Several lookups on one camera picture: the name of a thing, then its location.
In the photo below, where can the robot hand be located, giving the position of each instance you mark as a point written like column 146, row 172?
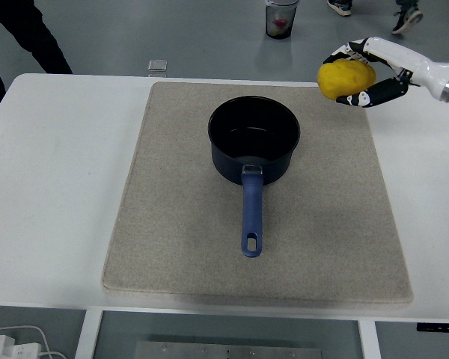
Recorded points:
column 400, row 54

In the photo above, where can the yellow potato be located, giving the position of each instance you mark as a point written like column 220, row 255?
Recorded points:
column 344, row 78

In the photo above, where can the person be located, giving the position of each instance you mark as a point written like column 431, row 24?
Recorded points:
column 408, row 18
column 26, row 33

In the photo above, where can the black waste bin with bag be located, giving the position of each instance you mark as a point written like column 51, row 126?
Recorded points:
column 280, row 22

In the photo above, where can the small clear plastic box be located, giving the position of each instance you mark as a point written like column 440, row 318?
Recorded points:
column 158, row 65

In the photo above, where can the black table control panel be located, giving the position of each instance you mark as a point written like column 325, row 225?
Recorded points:
column 439, row 327

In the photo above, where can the beige fabric mat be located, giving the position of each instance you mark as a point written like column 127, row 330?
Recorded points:
column 179, row 224

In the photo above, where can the white table leg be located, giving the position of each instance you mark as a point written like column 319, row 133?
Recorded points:
column 369, row 340
column 88, row 336

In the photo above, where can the grey metal plate with screws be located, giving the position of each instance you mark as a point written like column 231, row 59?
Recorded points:
column 228, row 351

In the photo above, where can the white power adapter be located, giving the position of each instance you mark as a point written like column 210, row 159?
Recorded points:
column 7, row 348

